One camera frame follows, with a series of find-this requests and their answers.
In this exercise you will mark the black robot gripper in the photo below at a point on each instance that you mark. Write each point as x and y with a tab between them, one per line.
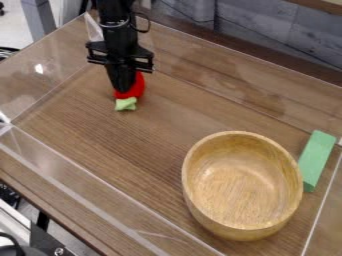
138	58

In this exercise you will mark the red plush strawberry green leaf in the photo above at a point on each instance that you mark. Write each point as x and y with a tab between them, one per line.
126	100

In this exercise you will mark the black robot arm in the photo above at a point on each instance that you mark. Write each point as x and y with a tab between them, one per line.
118	52

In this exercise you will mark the clear acrylic tray walls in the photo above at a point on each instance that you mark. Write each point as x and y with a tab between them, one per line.
102	170

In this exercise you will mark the wooden bowl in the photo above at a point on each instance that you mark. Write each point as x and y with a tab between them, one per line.
243	185

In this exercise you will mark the green rectangular block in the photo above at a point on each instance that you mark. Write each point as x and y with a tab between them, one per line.
315	158

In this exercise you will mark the clear acrylic corner bracket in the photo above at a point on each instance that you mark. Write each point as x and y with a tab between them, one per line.
94	30

